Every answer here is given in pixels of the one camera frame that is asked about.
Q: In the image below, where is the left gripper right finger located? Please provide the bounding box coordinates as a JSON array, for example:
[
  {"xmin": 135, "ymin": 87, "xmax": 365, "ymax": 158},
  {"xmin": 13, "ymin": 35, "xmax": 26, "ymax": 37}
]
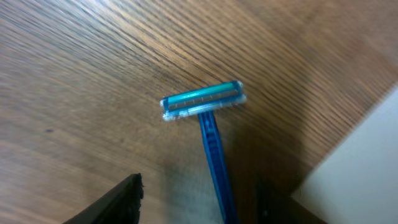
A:
[{"xmin": 257, "ymin": 183, "xmax": 325, "ymax": 224}]

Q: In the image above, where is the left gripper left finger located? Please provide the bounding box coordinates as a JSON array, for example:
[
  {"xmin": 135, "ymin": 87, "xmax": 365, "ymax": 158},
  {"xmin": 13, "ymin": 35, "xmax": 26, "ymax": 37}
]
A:
[{"xmin": 64, "ymin": 174, "xmax": 144, "ymax": 224}]

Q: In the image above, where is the blue disposable razor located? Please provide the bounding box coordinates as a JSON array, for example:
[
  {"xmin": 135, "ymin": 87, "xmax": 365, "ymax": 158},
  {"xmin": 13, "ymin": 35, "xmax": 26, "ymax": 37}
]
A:
[{"xmin": 160, "ymin": 80, "xmax": 246, "ymax": 224}]

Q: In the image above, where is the white open cardboard box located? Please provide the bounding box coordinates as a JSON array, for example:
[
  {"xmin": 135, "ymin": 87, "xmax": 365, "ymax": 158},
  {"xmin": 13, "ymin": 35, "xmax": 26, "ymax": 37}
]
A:
[{"xmin": 293, "ymin": 87, "xmax": 397, "ymax": 223}]

